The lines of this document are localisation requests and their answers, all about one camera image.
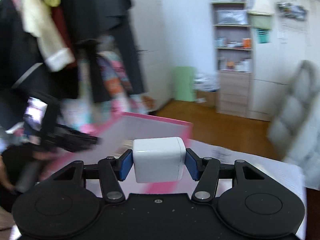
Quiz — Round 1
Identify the pink cardboard box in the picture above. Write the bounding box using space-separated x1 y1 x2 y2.
41 113 197 197

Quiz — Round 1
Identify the white power adapter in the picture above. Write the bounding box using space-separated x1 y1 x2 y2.
133 137 186 183

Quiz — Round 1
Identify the person's left hand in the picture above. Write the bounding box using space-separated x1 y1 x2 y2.
1 152 52 192

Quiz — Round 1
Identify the brown cardboard box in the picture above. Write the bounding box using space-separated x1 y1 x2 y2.
196 90 217 108

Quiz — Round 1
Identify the floral quilt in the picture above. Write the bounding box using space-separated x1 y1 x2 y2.
62 35 156 130

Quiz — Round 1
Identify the green folding table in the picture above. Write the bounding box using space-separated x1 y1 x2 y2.
173 67 196 102

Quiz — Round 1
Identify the grey-green puffer jacket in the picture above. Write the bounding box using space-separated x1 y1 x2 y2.
266 60 320 165

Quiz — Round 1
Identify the white fleece cuff garment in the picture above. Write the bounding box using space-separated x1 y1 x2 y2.
21 0 75 72

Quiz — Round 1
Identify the black hanging coat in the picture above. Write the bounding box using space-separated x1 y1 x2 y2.
1 0 145 133

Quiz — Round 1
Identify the wooden shelf cabinet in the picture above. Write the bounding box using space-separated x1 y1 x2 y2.
212 1 253 118

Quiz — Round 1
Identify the light wooden wardrobe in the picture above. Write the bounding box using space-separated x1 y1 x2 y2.
248 0 319 121

